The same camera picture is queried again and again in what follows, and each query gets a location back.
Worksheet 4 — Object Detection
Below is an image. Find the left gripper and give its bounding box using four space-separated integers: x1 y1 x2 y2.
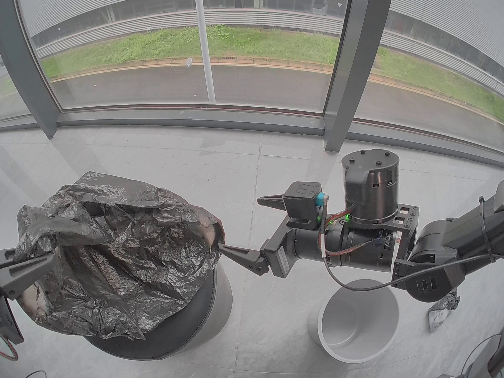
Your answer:
0 249 56 345

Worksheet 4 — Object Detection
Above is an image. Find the white trash bin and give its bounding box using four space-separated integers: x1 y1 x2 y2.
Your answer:
307 277 401 363

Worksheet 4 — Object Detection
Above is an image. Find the black cable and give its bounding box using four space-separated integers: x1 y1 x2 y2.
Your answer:
324 250 497 291

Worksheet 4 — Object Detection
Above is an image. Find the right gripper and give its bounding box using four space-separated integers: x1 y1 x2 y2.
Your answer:
218 192 397 279

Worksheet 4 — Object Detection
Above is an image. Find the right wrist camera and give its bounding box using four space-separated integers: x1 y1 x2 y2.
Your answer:
283 181 330 230

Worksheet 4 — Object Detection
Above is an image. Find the black plastic bag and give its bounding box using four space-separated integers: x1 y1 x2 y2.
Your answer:
14 171 226 341

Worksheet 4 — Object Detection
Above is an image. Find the clear printed wrapper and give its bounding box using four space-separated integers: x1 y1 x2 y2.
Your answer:
427 289 461 333

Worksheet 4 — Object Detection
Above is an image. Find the window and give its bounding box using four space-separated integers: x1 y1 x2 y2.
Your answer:
0 0 504 160

